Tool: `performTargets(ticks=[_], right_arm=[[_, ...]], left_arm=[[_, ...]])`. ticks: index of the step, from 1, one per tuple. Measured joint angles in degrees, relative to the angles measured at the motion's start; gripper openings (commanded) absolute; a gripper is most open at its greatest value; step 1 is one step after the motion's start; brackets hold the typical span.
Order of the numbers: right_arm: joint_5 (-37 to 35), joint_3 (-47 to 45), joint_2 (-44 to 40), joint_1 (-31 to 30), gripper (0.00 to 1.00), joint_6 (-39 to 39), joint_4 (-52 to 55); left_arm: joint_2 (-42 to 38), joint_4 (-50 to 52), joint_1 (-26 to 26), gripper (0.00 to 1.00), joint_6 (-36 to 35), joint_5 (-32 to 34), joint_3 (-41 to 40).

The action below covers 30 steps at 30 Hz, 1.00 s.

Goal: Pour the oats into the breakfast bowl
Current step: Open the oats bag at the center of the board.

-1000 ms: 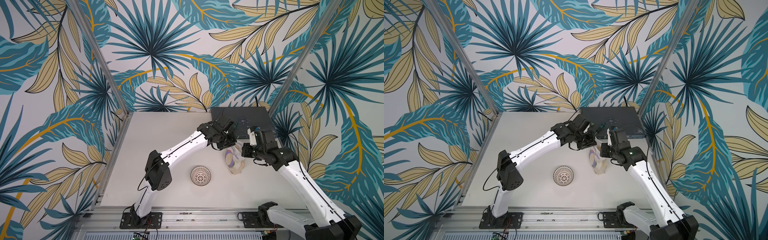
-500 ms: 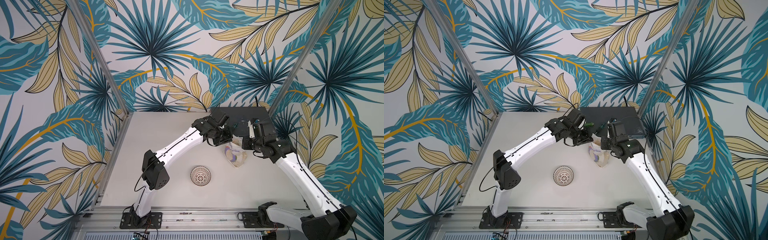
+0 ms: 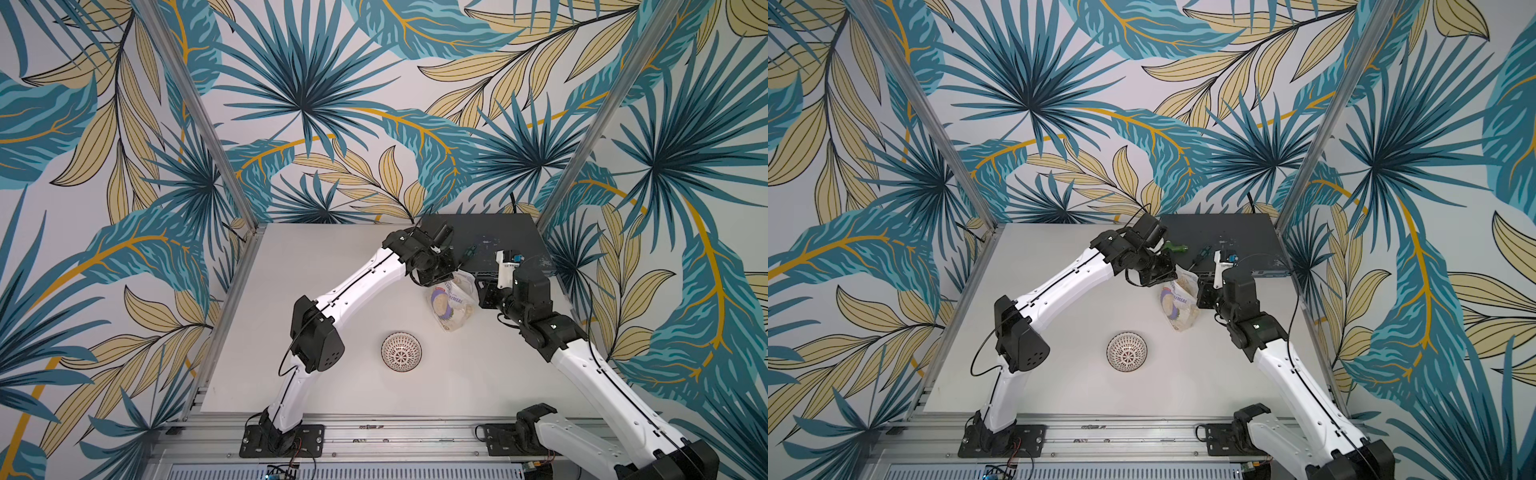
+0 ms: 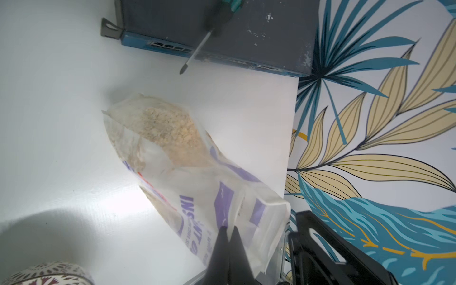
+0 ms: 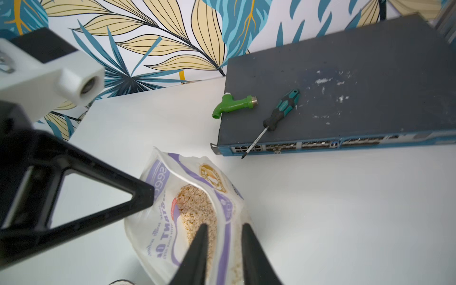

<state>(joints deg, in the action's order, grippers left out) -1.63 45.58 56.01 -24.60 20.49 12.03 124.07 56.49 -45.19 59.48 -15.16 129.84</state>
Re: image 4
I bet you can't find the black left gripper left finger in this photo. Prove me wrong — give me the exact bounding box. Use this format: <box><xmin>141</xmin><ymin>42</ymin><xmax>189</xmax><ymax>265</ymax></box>
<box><xmin>203</xmin><ymin>226</ymin><xmax>258</xmax><ymax>285</ymax></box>

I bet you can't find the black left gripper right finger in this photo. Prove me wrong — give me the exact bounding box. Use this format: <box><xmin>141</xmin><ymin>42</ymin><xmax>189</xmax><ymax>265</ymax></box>
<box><xmin>287</xmin><ymin>211</ymin><xmax>398</xmax><ymax>285</ymax></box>

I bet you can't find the white purple oats bag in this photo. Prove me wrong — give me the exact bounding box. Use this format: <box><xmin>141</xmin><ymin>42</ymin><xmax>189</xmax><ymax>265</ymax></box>
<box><xmin>103</xmin><ymin>94</ymin><xmax>290</xmax><ymax>274</ymax></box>

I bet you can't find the patterned breakfast bowl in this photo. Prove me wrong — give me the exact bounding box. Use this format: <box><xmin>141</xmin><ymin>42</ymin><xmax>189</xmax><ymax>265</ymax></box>
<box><xmin>1</xmin><ymin>262</ymin><xmax>95</xmax><ymax>285</ymax></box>

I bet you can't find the grey blue network switch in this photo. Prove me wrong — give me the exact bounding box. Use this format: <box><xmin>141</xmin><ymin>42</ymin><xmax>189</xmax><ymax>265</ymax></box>
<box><xmin>100</xmin><ymin>1</ymin><xmax>319</xmax><ymax>77</ymax></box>

